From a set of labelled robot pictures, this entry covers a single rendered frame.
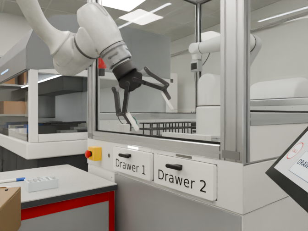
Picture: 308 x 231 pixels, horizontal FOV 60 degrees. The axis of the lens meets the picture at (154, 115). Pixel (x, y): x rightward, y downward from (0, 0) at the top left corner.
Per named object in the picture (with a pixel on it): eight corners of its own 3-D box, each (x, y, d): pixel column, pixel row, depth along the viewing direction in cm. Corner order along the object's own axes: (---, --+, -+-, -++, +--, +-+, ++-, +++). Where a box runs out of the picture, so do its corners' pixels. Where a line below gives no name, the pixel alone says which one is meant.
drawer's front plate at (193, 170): (213, 201, 81) (213, 165, 81) (153, 182, 104) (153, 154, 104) (217, 200, 82) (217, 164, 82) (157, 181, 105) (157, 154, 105)
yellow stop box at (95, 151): (92, 161, 138) (92, 147, 138) (86, 159, 144) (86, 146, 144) (101, 160, 141) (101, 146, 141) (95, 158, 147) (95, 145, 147)
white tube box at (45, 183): (28, 192, 111) (28, 183, 111) (24, 187, 118) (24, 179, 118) (58, 187, 118) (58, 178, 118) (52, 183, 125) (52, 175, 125)
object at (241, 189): (242, 214, 75) (242, 163, 75) (87, 163, 155) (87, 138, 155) (350, 170, 135) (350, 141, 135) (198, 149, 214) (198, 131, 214)
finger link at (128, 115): (127, 112, 87) (125, 114, 87) (138, 131, 88) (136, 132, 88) (129, 111, 90) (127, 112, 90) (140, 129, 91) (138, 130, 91)
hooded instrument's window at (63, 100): (27, 142, 167) (27, 70, 167) (-13, 129, 307) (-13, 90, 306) (165, 134, 239) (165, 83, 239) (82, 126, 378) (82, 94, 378)
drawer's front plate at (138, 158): (149, 181, 106) (149, 153, 106) (112, 169, 128) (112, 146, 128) (153, 180, 107) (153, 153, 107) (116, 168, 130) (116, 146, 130)
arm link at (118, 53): (120, 39, 81) (130, 56, 81) (126, 42, 90) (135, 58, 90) (96, 55, 82) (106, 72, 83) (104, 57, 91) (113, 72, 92)
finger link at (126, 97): (129, 82, 85) (125, 81, 85) (124, 116, 87) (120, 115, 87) (132, 81, 89) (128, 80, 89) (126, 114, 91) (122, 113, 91)
